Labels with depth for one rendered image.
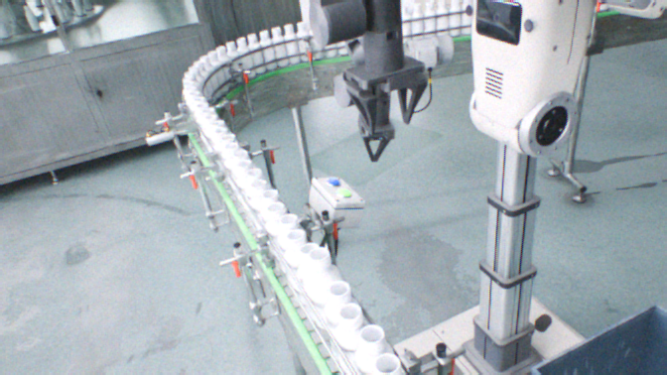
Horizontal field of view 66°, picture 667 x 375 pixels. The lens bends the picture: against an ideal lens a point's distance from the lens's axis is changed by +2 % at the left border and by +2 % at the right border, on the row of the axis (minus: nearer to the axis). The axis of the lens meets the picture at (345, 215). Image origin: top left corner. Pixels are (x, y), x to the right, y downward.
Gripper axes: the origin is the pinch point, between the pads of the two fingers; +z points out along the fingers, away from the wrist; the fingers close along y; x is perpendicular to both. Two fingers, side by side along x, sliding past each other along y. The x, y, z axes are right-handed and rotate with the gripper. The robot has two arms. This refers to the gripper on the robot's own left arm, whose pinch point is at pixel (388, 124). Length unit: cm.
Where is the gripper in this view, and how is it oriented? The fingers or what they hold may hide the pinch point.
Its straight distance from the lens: 81.6
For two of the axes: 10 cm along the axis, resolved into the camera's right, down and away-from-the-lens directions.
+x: -4.3, -4.7, 7.7
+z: 1.1, 8.2, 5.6
